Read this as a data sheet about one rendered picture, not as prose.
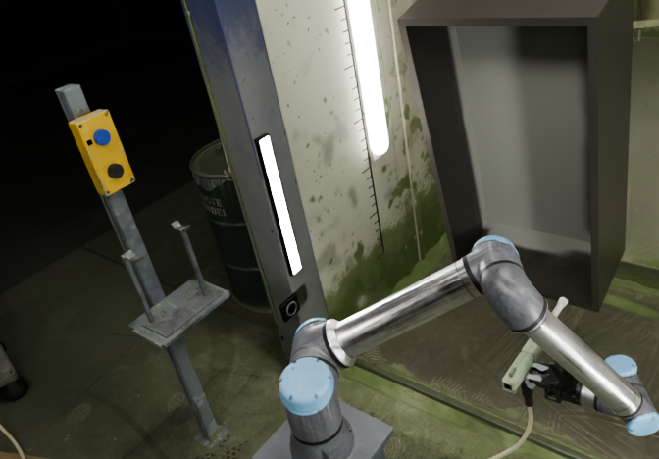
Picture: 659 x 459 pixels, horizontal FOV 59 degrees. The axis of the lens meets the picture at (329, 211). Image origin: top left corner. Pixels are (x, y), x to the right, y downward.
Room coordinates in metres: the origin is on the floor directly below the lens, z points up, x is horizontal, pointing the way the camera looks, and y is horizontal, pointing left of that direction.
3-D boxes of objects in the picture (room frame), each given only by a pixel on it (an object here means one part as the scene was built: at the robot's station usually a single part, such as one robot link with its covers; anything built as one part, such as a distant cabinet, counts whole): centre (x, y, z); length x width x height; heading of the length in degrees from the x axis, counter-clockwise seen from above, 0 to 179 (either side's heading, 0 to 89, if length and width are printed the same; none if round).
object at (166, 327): (1.74, 0.60, 0.95); 0.26 x 0.15 x 0.32; 136
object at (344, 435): (1.16, 0.16, 0.69); 0.19 x 0.19 x 0.10
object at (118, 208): (1.85, 0.72, 0.82); 0.06 x 0.06 x 1.64; 46
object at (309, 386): (1.17, 0.16, 0.83); 0.17 x 0.15 x 0.18; 171
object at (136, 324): (1.75, 0.62, 0.78); 0.31 x 0.23 x 0.01; 136
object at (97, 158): (1.81, 0.68, 1.42); 0.12 x 0.06 x 0.26; 136
